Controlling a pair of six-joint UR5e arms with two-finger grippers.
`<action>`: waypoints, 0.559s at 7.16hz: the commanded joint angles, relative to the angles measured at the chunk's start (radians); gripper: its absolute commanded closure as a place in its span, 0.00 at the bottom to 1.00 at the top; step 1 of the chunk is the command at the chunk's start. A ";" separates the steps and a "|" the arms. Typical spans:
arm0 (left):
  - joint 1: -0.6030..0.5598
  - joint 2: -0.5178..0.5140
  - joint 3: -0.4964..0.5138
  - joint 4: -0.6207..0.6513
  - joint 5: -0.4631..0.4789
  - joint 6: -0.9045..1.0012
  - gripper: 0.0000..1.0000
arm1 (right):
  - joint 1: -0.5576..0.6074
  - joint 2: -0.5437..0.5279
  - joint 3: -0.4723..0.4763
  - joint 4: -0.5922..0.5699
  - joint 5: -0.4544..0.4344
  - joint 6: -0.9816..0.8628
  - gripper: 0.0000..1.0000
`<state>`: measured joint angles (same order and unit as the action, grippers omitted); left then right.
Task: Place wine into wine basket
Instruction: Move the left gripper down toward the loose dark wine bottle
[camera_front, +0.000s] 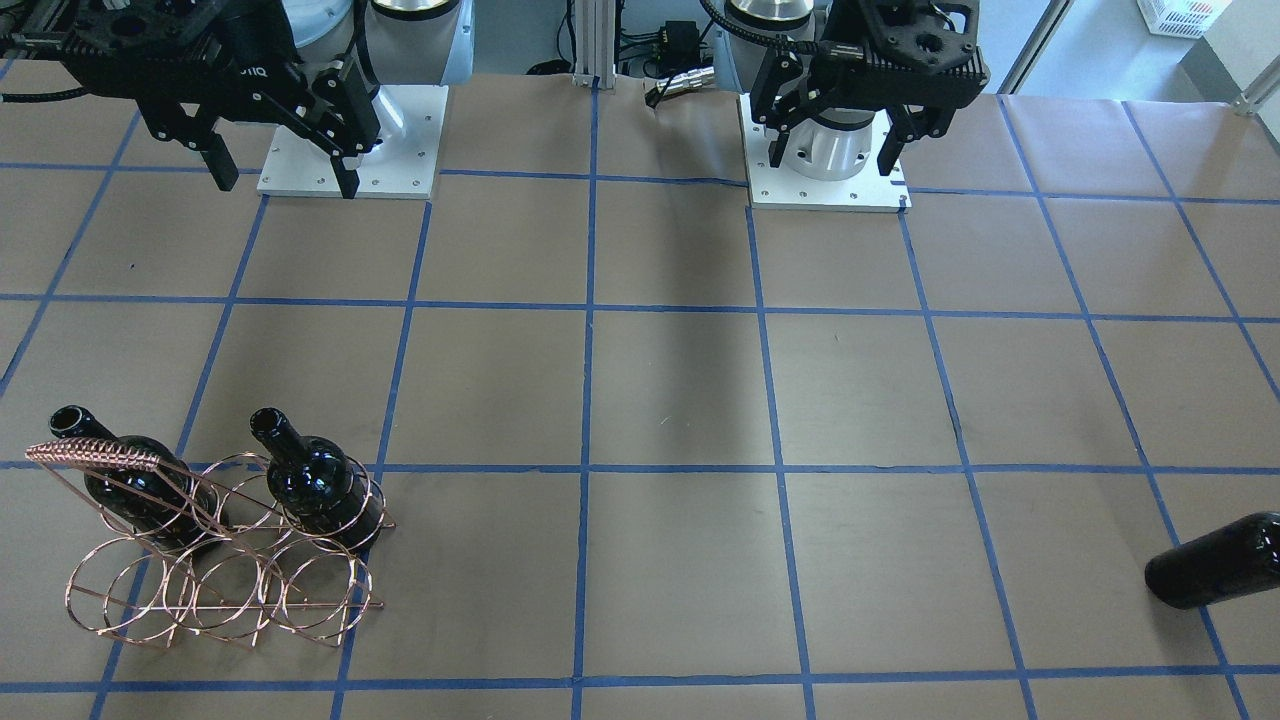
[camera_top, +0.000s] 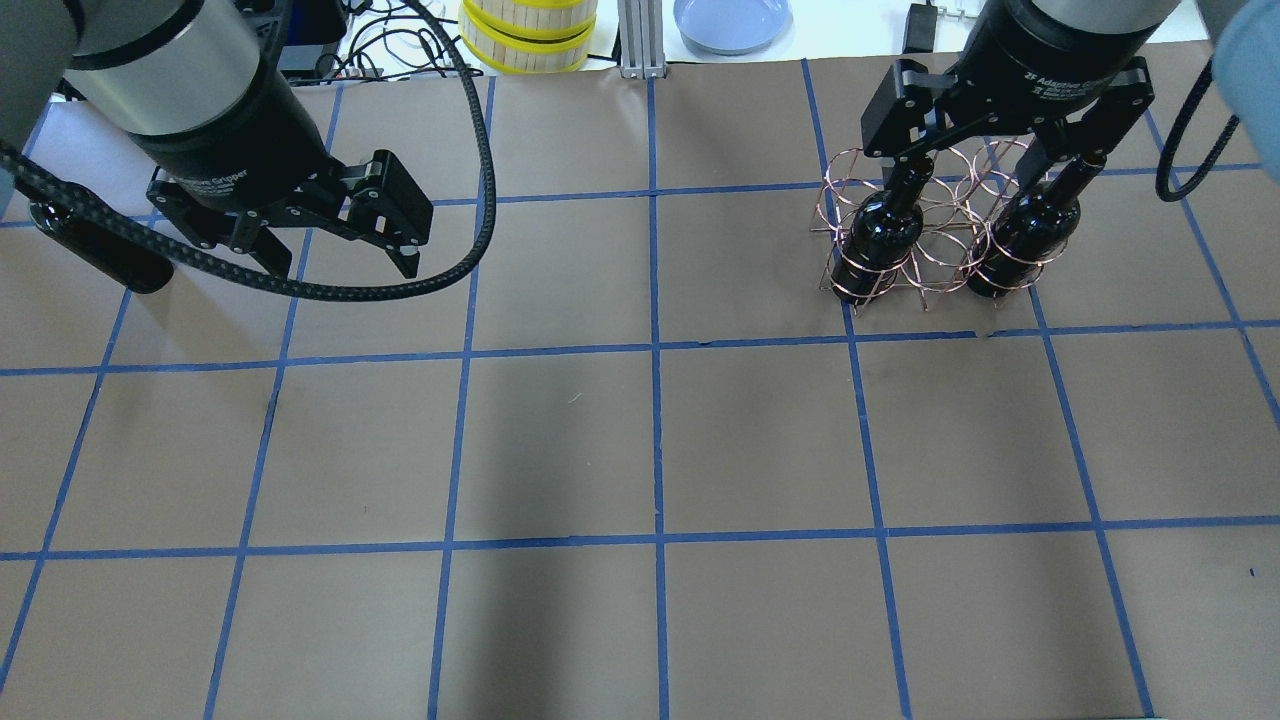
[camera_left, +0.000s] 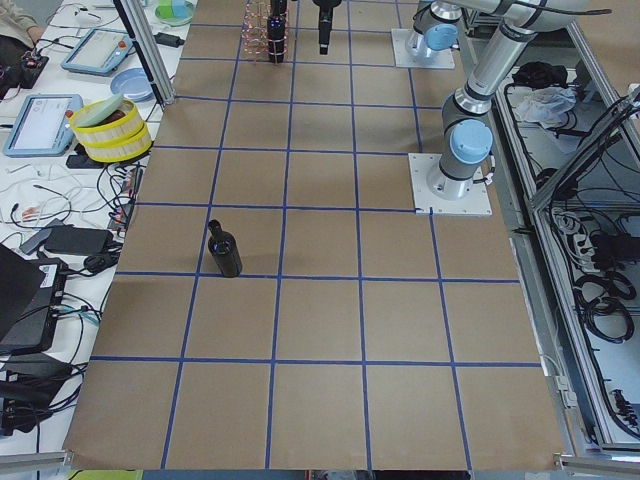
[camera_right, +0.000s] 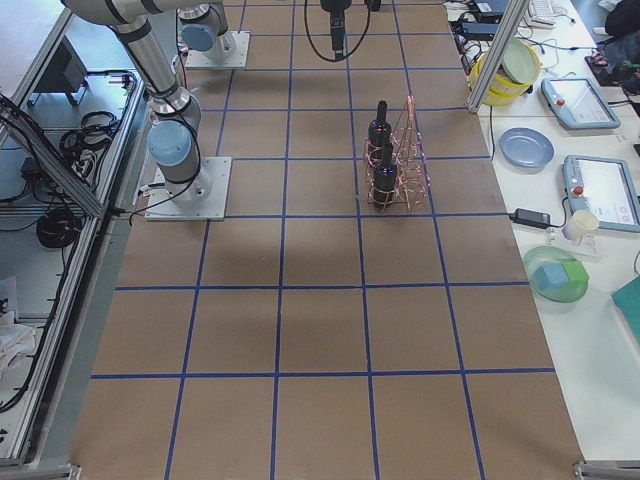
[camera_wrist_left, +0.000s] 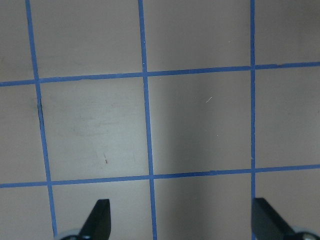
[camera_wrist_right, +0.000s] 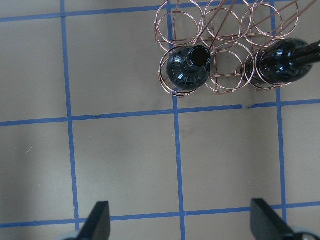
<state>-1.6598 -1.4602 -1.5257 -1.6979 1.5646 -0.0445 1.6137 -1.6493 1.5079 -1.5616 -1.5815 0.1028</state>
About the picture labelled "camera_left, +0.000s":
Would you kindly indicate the dark wine bottle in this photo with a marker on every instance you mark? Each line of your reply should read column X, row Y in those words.
column 276, row 30
column 223, row 248
column 325, row 22

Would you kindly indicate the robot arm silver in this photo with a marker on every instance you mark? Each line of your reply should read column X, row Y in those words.
column 434, row 28
column 468, row 140

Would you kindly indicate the dark wine bottle in basket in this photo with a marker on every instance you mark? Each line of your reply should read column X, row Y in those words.
column 276, row 30

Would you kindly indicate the yellow rimmed wooden basket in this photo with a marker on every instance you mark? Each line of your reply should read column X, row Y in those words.
column 123, row 136

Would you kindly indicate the blue plate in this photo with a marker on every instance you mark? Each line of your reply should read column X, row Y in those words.
column 132, row 84

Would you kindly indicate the black power adapter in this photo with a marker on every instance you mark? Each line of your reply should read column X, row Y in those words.
column 169, row 40

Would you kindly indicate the light green plate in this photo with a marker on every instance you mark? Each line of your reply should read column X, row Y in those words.
column 95, row 113

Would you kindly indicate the teach pendant far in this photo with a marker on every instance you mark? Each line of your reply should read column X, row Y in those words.
column 99, row 52

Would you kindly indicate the teach pendant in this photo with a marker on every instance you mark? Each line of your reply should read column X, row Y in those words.
column 99, row 52
column 42, row 127

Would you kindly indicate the black laptop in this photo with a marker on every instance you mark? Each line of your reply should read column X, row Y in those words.
column 31, row 291

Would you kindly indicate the teach pendant near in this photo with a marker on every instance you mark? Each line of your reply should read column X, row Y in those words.
column 42, row 127

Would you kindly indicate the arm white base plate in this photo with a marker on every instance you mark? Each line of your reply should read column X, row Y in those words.
column 436, row 194
column 439, row 60

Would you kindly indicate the copper wire wine basket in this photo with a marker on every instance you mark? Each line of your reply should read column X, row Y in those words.
column 254, row 30

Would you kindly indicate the aluminium frame post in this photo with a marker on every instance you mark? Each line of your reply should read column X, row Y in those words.
column 139, row 30

